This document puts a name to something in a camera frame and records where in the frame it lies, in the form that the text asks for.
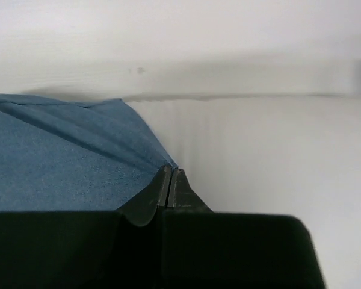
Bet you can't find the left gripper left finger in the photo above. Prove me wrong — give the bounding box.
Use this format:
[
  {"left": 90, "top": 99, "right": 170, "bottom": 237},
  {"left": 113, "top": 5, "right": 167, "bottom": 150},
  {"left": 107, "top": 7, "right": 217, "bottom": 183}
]
[{"left": 0, "top": 166, "right": 171, "bottom": 288}]

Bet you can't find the blue pillowcase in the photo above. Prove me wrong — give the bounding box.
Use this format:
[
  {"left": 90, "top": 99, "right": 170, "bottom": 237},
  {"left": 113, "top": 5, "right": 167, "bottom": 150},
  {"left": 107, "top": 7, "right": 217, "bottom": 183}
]
[{"left": 0, "top": 94, "right": 174, "bottom": 212}]

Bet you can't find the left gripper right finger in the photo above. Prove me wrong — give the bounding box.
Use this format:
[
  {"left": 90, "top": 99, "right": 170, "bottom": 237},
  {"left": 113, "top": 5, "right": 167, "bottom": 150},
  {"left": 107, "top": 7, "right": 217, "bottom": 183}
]
[{"left": 161, "top": 169, "right": 325, "bottom": 288}]

